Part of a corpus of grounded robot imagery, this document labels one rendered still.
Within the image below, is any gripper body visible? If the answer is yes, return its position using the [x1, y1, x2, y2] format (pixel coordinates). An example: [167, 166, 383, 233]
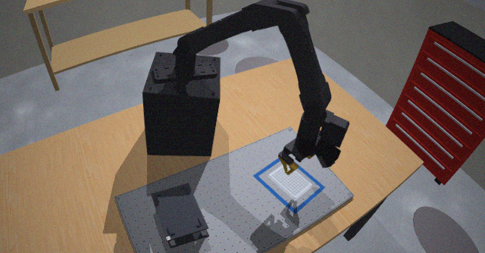
[278, 130, 318, 165]

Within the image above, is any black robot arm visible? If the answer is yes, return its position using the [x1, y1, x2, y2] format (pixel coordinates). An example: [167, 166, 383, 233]
[153, 0, 349, 168]

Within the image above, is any white well plate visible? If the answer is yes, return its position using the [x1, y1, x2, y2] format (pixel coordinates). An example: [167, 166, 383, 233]
[268, 165, 312, 201]

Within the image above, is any blue tape outline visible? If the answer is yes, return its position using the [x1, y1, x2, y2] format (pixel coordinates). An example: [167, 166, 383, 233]
[253, 158, 325, 214]

